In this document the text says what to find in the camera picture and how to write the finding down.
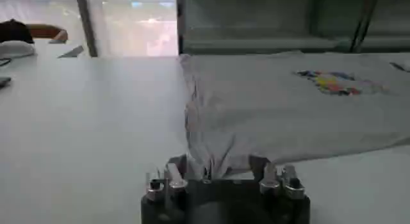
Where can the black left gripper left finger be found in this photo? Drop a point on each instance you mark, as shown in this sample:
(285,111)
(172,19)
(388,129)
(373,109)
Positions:
(174,175)

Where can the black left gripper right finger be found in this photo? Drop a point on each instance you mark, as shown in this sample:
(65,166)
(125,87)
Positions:
(275,179)

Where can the dark green cabinet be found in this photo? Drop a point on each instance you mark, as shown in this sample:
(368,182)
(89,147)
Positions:
(288,17)

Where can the dark metal post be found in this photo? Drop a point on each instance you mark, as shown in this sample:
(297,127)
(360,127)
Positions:
(87,23)

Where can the black cloth bundle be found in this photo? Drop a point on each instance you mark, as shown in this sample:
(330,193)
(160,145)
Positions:
(14,31)

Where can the white shirt with colourful print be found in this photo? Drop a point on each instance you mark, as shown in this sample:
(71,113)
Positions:
(288,113)

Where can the brown wooden chair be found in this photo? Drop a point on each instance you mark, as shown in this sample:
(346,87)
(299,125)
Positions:
(48,31)

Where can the white rounded object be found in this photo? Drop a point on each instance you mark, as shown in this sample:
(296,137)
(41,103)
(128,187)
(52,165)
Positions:
(16,49)

